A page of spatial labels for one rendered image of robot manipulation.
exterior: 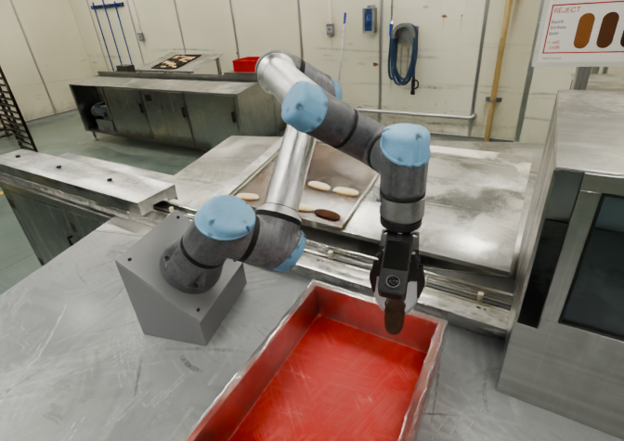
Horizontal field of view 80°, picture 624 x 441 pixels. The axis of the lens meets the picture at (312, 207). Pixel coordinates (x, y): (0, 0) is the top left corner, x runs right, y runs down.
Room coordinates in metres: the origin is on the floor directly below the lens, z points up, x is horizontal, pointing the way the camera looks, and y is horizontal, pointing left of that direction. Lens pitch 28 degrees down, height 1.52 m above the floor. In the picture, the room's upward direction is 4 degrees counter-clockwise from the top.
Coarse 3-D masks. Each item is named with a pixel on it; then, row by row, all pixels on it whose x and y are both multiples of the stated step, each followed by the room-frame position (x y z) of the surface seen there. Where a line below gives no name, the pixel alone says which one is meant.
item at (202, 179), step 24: (240, 144) 2.15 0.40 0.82; (264, 144) 2.12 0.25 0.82; (432, 144) 1.90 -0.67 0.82; (456, 144) 1.87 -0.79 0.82; (480, 144) 1.85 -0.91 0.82; (504, 144) 1.82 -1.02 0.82; (528, 144) 1.79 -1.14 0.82; (192, 168) 1.81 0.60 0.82; (216, 168) 1.79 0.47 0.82; (240, 168) 1.76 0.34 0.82; (192, 192) 1.52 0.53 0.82; (216, 192) 1.50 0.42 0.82; (528, 192) 1.28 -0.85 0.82; (336, 240) 1.04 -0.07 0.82; (360, 240) 1.03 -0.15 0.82; (432, 264) 0.88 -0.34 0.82; (456, 264) 0.87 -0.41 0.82
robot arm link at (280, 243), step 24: (312, 72) 0.98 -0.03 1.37; (336, 96) 0.99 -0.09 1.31; (288, 144) 0.89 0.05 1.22; (312, 144) 0.91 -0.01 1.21; (288, 168) 0.85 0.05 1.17; (288, 192) 0.81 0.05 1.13; (264, 216) 0.76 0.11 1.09; (288, 216) 0.76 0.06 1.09; (264, 240) 0.71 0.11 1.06; (288, 240) 0.73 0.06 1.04; (264, 264) 0.70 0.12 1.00; (288, 264) 0.71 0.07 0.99
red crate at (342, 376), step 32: (320, 320) 0.68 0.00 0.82; (320, 352) 0.59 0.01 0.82; (352, 352) 0.58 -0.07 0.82; (384, 352) 0.58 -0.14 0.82; (416, 352) 0.57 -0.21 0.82; (288, 384) 0.51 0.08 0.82; (320, 384) 0.51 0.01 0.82; (352, 384) 0.50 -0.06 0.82; (384, 384) 0.49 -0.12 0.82; (256, 416) 0.45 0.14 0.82; (288, 416) 0.44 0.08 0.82; (320, 416) 0.44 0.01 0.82; (352, 416) 0.43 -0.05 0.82; (384, 416) 0.43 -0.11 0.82
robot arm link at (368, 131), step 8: (360, 112) 0.63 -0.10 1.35; (360, 120) 0.61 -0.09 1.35; (368, 120) 0.62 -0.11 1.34; (360, 128) 0.60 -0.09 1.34; (368, 128) 0.61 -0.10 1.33; (376, 128) 0.62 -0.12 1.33; (352, 136) 0.59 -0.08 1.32; (360, 136) 0.60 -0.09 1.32; (368, 136) 0.60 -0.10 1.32; (376, 136) 0.60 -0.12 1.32; (344, 144) 0.60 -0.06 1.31; (352, 144) 0.60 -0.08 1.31; (360, 144) 0.60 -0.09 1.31; (368, 144) 0.60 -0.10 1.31; (344, 152) 0.62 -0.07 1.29; (352, 152) 0.61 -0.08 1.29; (360, 152) 0.61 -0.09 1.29; (368, 152) 0.59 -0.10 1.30; (360, 160) 0.62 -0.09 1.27; (368, 160) 0.59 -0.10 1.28
